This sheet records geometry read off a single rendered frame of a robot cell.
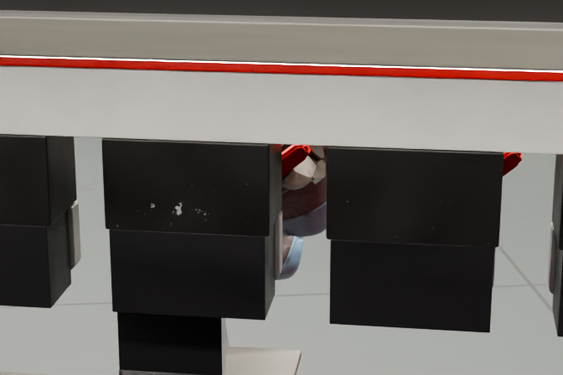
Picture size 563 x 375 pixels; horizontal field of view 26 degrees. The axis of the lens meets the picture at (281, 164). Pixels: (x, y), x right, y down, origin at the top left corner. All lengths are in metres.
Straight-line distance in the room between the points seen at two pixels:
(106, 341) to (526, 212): 2.06
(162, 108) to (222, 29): 0.25
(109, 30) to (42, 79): 0.25
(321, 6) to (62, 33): 0.18
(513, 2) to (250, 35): 0.18
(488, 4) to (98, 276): 3.74
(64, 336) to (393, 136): 3.05
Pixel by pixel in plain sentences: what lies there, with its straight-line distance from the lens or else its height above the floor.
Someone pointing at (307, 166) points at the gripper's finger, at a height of 1.28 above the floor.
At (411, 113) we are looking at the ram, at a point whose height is 1.37.
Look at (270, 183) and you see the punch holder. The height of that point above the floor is 1.30.
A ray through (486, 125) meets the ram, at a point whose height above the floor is 1.36.
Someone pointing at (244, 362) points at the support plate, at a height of 1.00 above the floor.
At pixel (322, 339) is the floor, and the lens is 3.94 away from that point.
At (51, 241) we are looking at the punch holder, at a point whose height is 1.24.
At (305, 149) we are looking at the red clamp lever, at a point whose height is 1.31.
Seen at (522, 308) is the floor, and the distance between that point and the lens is 4.25.
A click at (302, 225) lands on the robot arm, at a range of 1.47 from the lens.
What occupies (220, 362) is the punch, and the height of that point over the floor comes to 1.12.
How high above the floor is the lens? 1.61
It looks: 16 degrees down
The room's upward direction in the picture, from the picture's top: straight up
